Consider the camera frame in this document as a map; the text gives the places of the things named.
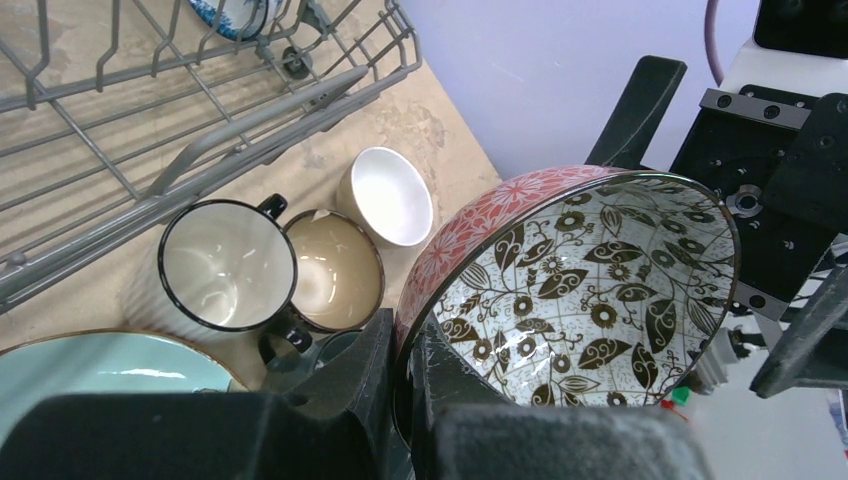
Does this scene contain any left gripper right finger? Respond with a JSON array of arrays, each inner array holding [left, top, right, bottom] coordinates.
[[410, 317, 713, 479]]

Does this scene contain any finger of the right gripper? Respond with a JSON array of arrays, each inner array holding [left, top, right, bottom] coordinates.
[[750, 266, 847, 398], [585, 55, 687, 170]]

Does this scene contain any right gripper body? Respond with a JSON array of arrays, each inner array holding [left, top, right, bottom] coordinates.
[[670, 85, 847, 320]]

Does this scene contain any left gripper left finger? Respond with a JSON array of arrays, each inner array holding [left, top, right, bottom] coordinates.
[[1, 308, 393, 479]]

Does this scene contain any brown floral pattern bowl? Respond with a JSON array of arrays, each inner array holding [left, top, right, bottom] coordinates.
[[394, 165, 741, 441]]

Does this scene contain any blue white pattern bowl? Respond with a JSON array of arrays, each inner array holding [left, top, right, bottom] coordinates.
[[188, 0, 284, 41]]

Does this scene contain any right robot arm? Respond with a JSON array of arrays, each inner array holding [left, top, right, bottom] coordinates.
[[670, 1, 847, 398]]

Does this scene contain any dark green mug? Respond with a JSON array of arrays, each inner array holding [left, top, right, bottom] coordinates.
[[258, 330, 362, 393]]

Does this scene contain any tan brown-rimmed bowl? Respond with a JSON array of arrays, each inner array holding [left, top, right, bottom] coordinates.
[[284, 209, 385, 332]]

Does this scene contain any white ribbed mug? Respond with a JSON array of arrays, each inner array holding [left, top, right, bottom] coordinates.
[[121, 193, 298, 343]]

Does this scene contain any teal floral plate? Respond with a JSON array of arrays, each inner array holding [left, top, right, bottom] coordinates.
[[1, 329, 246, 440]]

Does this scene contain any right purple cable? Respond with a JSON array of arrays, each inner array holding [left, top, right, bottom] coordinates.
[[703, 0, 727, 86]]

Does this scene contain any grey wire dish rack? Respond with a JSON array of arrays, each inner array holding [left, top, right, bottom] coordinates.
[[1, 1, 422, 312]]

